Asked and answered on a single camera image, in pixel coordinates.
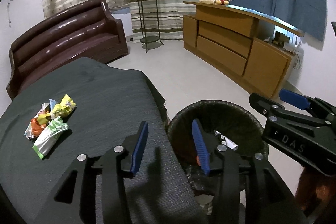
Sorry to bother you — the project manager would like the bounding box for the wooden sideboard cabinet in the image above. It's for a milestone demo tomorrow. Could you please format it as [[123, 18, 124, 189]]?
[[183, 2, 304, 98]]

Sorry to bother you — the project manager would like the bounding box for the white yellow lemon wrapper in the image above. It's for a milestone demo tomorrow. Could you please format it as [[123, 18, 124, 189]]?
[[25, 103, 51, 139]]

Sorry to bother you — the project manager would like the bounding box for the black trash bin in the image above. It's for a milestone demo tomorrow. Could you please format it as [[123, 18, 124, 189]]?
[[166, 100, 269, 196]]

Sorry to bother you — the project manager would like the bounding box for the orange wrapper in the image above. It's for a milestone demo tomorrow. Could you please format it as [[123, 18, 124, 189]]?
[[31, 118, 46, 137]]

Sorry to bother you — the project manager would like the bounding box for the white paper trash in bin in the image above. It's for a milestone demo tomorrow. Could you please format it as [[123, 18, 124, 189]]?
[[214, 130, 239, 151]]

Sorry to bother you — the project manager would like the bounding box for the small blue white wrapper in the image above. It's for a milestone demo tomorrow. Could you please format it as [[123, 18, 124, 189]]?
[[49, 99, 58, 111]]

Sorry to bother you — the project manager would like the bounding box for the green white snack wrapper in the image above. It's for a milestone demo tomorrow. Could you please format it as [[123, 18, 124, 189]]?
[[33, 117, 69, 160]]

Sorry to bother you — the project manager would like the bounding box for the yellow snack wrapper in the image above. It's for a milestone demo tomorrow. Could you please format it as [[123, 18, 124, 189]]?
[[51, 94, 77, 119]]

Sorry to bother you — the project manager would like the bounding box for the black metal plant stand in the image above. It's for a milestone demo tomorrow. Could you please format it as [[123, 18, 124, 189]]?
[[137, 0, 163, 53]]

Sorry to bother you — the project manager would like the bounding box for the dark brown leather sofa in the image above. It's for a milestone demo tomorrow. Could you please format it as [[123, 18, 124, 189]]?
[[6, 0, 128, 99]]

